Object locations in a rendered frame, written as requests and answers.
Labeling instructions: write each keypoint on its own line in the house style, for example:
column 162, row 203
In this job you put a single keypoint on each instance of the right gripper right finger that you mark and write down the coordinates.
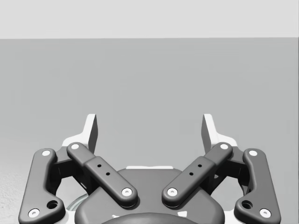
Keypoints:
column 198, row 168

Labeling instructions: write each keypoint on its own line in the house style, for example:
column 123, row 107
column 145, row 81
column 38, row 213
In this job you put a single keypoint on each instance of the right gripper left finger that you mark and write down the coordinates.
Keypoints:
column 100, row 168

